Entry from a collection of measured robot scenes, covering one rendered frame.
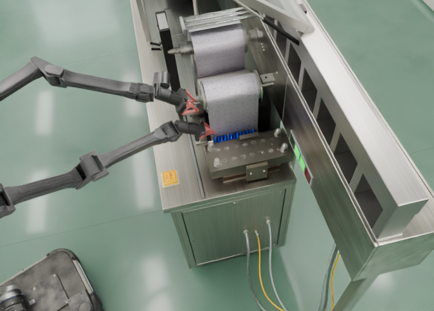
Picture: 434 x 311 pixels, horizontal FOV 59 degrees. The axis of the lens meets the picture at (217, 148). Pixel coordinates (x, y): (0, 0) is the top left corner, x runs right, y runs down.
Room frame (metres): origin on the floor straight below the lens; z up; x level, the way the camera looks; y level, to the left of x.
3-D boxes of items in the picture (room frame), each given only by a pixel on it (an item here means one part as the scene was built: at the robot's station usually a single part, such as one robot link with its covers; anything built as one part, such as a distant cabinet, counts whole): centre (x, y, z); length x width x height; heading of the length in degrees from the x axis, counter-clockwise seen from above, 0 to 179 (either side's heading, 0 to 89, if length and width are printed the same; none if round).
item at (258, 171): (1.00, -0.18, 0.97); 0.10 x 0.03 x 0.11; 98
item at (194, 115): (1.28, 0.08, 1.05); 0.06 x 0.05 x 0.31; 98
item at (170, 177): (1.06, 0.25, 0.91); 0.07 x 0.07 x 0.02; 8
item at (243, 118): (1.20, -0.09, 1.11); 0.23 x 0.01 x 0.18; 98
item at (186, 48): (1.49, 0.10, 1.34); 0.06 x 0.06 x 0.06; 8
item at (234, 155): (1.09, -0.15, 1.00); 0.40 x 0.16 x 0.06; 98
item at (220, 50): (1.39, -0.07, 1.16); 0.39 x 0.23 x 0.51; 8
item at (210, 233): (2.19, 0.12, 0.43); 2.52 x 0.64 x 0.86; 8
